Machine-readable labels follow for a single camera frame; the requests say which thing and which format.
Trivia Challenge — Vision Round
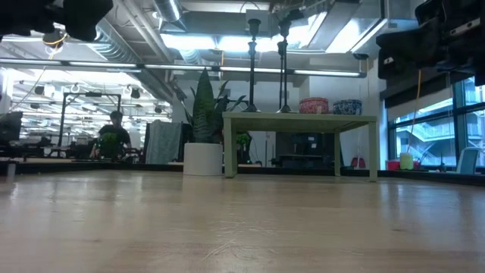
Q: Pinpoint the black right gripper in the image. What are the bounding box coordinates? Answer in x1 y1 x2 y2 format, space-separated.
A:
376 0 452 80

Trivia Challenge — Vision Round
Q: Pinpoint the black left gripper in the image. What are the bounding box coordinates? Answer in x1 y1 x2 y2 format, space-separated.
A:
62 0 114 43

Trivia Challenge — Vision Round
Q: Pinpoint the dark blue patterned tin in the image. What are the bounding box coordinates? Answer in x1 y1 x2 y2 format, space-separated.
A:
332 99 364 116

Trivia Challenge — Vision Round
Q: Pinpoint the pink patterned tin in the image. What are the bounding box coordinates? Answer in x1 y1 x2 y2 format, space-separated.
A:
299 97 330 115

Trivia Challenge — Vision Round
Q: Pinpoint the long ceiling light bar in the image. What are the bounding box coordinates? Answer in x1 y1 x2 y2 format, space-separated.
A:
219 66 368 79
0 58 215 72

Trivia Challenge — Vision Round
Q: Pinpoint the yellow-green container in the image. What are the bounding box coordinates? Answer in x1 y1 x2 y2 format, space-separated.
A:
399 152 415 171

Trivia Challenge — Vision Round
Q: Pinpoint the person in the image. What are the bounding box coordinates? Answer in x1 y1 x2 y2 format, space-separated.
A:
89 109 133 160

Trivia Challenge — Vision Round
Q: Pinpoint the small green perforated table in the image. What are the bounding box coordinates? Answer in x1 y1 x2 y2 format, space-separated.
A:
222 111 381 182

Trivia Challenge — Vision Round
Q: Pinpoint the small potted green plant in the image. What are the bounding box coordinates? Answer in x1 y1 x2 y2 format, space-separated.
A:
99 132 120 158

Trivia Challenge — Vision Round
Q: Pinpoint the pale chair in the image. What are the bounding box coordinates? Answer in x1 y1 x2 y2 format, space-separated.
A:
455 146 480 175

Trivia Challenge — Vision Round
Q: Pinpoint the black background desk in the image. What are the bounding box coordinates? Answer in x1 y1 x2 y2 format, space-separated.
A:
274 131 333 168

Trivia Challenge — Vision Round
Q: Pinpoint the green snake plant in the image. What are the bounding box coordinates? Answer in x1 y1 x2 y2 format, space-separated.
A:
181 67 247 144

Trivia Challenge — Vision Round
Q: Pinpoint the small green background plant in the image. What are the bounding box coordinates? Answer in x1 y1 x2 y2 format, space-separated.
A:
236 131 252 160

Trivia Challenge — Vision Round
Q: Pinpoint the white plant pot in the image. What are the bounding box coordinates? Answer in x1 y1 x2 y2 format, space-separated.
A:
183 143 224 177

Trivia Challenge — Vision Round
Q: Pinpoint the black yellow cable reel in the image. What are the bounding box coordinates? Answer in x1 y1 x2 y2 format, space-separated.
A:
41 30 68 49

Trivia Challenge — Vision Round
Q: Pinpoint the silver ventilation duct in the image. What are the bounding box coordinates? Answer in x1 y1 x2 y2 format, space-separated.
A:
90 0 183 102

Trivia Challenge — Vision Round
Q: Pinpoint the yellow hanging cable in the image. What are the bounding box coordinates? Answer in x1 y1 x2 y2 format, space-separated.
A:
407 70 424 152

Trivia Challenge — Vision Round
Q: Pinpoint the black metal frame stand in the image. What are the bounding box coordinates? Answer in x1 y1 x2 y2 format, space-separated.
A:
56 92 122 152

